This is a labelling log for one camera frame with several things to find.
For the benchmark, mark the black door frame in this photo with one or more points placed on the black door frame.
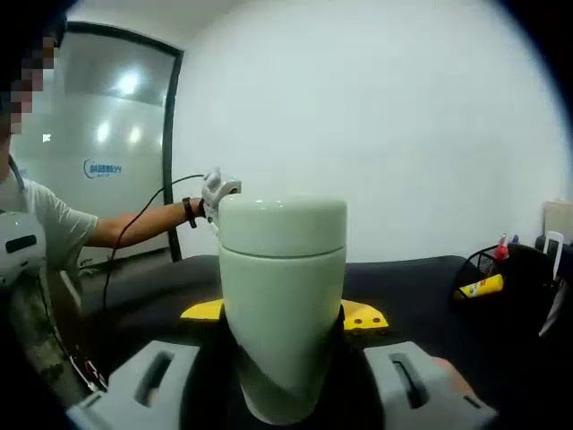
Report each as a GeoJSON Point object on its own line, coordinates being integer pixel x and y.
{"type": "Point", "coordinates": [170, 134]}

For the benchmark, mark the black wristband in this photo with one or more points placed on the black wristband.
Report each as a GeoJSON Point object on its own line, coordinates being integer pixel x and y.
{"type": "Point", "coordinates": [190, 212]}

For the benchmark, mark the white chest device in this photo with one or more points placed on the white chest device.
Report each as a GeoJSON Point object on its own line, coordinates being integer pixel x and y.
{"type": "Point", "coordinates": [22, 269]}

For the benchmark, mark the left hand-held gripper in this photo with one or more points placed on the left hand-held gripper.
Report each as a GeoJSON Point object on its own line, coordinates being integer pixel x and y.
{"type": "Point", "coordinates": [230, 187]}

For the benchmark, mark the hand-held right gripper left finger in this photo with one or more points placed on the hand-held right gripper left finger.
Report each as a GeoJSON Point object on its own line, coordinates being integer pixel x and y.
{"type": "Point", "coordinates": [112, 403]}

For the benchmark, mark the yellow tube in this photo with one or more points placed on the yellow tube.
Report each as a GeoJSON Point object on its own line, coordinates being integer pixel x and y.
{"type": "Point", "coordinates": [479, 287]}

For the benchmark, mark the cardboard box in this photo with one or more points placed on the cardboard box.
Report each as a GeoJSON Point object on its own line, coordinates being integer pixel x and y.
{"type": "Point", "coordinates": [559, 219]}

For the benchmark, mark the person's right hand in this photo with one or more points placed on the person's right hand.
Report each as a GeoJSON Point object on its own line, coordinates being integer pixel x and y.
{"type": "Point", "coordinates": [452, 380]}

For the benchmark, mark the light green cup body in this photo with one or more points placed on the light green cup body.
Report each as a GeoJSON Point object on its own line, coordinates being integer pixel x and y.
{"type": "Point", "coordinates": [282, 313]}

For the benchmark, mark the frosted glass door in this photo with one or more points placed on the frosted glass door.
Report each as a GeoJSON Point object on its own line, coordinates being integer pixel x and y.
{"type": "Point", "coordinates": [125, 134]}

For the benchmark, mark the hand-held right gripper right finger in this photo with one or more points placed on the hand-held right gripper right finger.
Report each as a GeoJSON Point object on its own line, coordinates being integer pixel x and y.
{"type": "Point", "coordinates": [376, 394]}

